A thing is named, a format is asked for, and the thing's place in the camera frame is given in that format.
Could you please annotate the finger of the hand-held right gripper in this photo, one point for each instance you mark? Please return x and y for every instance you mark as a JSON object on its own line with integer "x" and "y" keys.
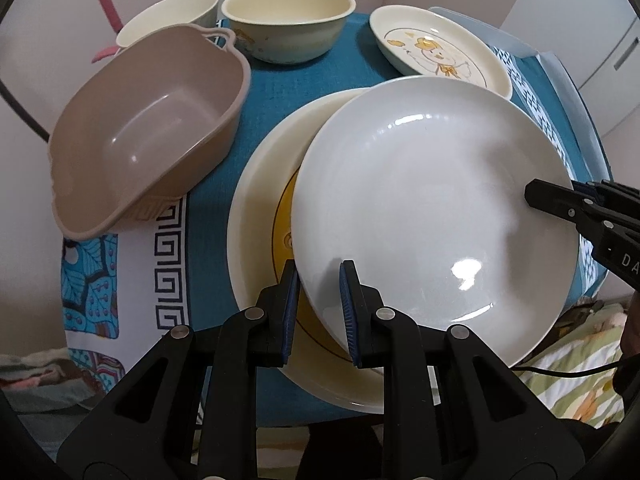
{"x": 550, "y": 197}
{"x": 612, "y": 195}

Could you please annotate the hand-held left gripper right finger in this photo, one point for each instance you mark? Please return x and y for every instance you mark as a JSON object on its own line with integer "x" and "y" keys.
{"x": 348, "y": 310}

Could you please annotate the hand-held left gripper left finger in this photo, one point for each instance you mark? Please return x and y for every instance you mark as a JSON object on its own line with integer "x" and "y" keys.
{"x": 291, "y": 310}

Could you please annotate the white glossy plate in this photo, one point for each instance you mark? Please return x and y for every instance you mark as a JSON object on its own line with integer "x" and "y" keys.
{"x": 425, "y": 185}

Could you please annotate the cream bowl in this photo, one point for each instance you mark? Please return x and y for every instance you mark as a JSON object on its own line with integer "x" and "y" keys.
{"x": 285, "y": 10}
{"x": 165, "y": 15}

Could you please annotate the green striped blanket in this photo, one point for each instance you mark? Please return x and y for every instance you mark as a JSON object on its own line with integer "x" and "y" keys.
{"x": 575, "y": 400}

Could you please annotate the white wardrobe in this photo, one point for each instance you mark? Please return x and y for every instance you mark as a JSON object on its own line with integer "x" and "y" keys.
{"x": 575, "y": 20}

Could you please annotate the cream plate with cartoon print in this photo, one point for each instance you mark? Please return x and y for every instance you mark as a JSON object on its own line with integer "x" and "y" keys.
{"x": 440, "y": 35}

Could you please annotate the blue patterned tablecloth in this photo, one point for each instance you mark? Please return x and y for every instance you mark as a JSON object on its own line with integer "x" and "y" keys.
{"x": 270, "y": 80}

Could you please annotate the grey cloth pile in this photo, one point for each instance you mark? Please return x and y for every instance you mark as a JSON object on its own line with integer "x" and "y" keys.
{"x": 30, "y": 375}

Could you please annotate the black metal hoop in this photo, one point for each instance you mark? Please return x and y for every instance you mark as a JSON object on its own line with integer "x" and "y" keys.
{"x": 25, "y": 117}

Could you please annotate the pink plastic stick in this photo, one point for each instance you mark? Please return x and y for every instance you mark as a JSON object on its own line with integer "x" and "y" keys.
{"x": 111, "y": 10}

